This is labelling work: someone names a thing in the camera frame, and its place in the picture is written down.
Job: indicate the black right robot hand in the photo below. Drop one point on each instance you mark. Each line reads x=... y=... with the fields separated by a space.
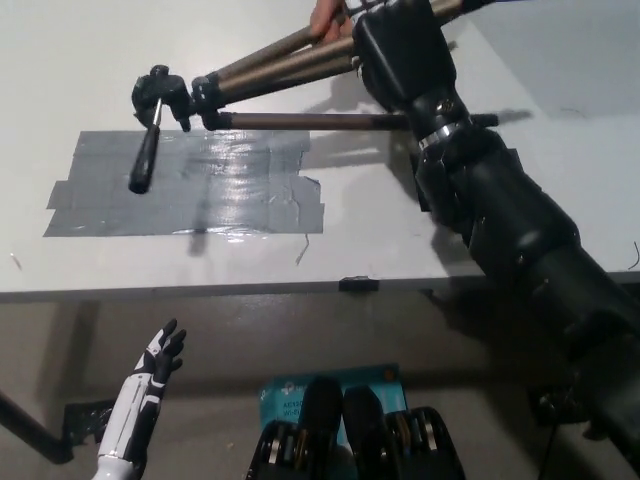
x=400 y=55

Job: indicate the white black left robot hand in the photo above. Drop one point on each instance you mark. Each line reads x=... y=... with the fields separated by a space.
x=132 y=415

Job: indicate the bare person hand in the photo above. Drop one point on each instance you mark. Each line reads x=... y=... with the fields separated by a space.
x=327 y=17

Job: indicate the bronze and black camera tripod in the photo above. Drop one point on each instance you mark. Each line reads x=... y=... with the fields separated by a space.
x=300 y=121

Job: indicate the black tape patch on floor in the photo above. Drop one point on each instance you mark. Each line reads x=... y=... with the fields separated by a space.
x=87 y=425

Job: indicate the black metal table leg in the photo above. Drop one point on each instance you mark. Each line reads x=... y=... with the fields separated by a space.
x=27 y=427

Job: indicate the teal printed cardboard box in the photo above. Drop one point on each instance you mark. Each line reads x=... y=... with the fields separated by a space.
x=280 y=395

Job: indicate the grey duct tape patch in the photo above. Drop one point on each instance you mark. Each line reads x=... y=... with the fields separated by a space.
x=100 y=200

